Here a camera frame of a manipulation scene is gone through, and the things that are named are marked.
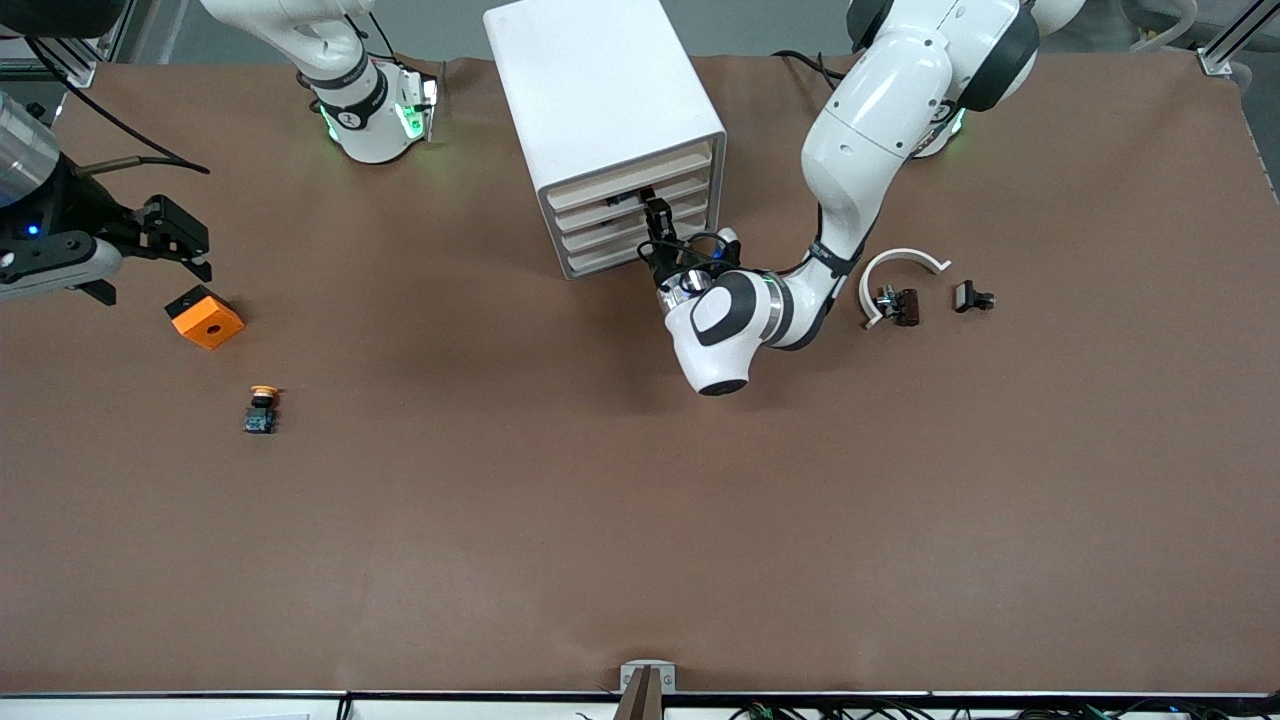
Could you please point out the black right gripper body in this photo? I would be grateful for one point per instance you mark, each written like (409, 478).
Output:
(82, 212)

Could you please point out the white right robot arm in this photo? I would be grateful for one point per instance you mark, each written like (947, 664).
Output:
(365, 130)

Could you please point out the brown small component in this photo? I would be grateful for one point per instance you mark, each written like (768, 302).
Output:
(905, 307)

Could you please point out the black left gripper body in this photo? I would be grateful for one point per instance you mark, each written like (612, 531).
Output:
(664, 258)

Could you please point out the yellow push button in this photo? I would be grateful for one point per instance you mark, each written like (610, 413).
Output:
(262, 415)

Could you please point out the white curved plastic piece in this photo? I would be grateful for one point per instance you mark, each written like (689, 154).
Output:
(905, 252)

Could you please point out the white drawer cabinet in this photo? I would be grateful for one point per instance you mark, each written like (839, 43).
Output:
(590, 90)

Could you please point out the aluminium frame profile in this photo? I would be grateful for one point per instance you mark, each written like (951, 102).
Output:
(1215, 62)
(80, 72)

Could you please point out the grey metal bracket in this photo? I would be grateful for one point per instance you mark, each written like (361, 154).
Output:
(627, 675)

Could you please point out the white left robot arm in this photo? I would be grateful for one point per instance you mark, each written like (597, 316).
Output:
(880, 120)

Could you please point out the orange box with black base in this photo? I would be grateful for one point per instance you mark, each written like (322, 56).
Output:
(210, 325)

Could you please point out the black small component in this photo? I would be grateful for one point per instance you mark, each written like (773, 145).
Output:
(967, 296)

